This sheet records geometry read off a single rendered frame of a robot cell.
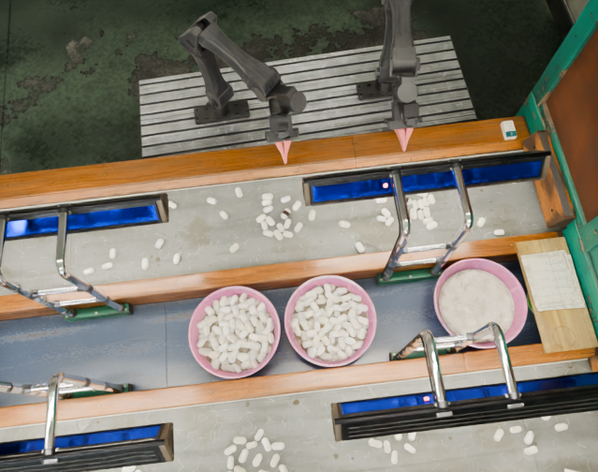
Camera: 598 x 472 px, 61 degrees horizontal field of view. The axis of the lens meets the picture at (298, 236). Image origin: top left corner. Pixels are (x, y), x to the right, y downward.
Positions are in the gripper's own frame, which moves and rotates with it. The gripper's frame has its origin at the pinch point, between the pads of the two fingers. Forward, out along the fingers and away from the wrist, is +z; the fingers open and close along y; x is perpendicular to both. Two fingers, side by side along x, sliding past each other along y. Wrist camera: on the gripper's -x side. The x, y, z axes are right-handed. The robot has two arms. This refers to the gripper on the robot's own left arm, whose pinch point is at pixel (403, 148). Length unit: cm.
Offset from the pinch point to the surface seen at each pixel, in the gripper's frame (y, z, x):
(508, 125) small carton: 37.3, -1.6, 10.7
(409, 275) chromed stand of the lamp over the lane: -2.8, 36.8, -13.5
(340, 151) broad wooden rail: -18.4, 0.9, 11.2
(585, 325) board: 42, 50, -32
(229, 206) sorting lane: -56, 13, 4
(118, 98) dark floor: -121, -18, 128
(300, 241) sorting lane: -34.7, 24.4, -5.7
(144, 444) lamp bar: -72, 41, -69
